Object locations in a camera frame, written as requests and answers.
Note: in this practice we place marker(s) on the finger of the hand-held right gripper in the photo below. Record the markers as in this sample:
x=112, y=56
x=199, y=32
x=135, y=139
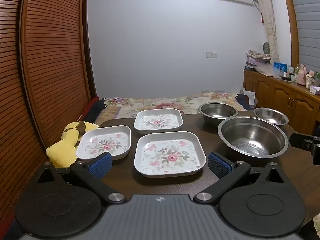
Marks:
x=301, y=141

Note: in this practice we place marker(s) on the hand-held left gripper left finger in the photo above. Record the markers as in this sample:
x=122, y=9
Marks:
x=101, y=165

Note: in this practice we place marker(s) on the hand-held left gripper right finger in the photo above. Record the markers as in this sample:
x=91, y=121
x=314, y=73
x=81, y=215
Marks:
x=217, y=165

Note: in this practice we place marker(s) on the white floral square plate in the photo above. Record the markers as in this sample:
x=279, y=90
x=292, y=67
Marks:
x=170, y=158
x=158, y=123
x=105, y=143

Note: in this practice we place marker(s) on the small flared steel bowl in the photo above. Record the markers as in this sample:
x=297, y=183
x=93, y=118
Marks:
x=270, y=116

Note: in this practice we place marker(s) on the large steel bowl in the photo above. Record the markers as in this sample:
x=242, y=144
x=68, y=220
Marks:
x=252, y=140

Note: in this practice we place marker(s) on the medium deep steel bowl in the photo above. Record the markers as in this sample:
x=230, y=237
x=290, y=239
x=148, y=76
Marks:
x=218, y=111

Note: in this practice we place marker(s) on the yellow plush toy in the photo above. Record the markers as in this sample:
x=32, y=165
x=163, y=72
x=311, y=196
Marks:
x=63, y=150

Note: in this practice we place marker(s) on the wooden cabinet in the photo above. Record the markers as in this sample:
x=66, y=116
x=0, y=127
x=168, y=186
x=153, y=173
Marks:
x=280, y=97

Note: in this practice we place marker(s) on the white tissue box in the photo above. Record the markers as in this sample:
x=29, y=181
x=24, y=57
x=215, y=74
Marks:
x=315, y=89

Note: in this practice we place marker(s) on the dark red and navy clothing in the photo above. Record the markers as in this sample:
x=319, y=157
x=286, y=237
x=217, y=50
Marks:
x=93, y=110

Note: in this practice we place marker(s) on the pink capped jar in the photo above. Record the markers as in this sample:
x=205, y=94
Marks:
x=310, y=80

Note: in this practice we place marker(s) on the green bottle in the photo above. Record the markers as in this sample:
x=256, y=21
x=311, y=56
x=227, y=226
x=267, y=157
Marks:
x=317, y=78

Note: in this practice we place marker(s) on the pink bottle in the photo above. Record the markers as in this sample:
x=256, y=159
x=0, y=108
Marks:
x=301, y=76

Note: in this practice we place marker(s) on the white paper bag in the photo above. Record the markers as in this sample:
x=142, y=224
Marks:
x=250, y=96

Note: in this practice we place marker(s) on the clear plastic bag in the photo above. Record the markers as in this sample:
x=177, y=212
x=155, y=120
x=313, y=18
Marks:
x=271, y=72

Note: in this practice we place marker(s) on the floral bedspread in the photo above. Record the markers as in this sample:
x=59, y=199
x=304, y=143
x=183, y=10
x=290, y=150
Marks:
x=150, y=105

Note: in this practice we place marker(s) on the blue box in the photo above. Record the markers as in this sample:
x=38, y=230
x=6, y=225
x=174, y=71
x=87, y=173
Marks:
x=280, y=66

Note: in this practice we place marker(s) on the pile of folded cloths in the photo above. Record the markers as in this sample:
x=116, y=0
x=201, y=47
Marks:
x=257, y=58

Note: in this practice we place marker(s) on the green round fan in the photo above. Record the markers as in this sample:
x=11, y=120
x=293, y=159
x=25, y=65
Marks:
x=266, y=47

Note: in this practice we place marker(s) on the wooden louvered wardrobe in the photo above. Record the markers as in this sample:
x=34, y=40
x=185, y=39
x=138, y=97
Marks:
x=37, y=67

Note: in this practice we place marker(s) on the cream patterned curtain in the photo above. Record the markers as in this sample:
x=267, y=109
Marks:
x=270, y=17

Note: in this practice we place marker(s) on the red hanging tassel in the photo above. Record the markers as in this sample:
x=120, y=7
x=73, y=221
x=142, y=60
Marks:
x=262, y=18

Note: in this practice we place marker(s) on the white wall switch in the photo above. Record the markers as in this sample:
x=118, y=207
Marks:
x=211, y=55

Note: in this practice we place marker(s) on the wooden window frame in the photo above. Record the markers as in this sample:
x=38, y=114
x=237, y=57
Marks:
x=291, y=25

